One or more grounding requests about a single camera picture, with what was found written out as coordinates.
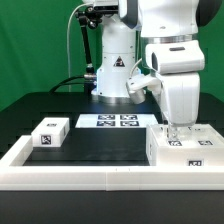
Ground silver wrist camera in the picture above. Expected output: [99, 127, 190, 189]
[126, 74, 161, 104]

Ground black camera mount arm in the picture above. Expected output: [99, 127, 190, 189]
[75, 6, 102, 75]

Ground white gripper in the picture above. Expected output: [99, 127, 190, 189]
[145, 41, 205, 140]

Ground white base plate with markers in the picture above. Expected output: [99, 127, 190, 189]
[76, 114, 157, 128]

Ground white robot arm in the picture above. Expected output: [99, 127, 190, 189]
[83, 0, 223, 140]

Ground white cabinet top block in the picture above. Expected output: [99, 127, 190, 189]
[31, 117, 70, 147]

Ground white cabinet door panel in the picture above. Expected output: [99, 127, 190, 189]
[147, 124, 189, 148]
[186, 124, 224, 148]

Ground white U-shaped fence frame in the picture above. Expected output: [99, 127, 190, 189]
[0, 135, 224, 191]

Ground white cabinet body box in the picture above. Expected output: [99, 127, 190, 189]
[146, 128, 224, 166]

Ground white cable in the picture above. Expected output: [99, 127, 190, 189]
[66, 2, 88, 93]

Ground black cable bundle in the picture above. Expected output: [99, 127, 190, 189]
[49, 75, 97, 93]

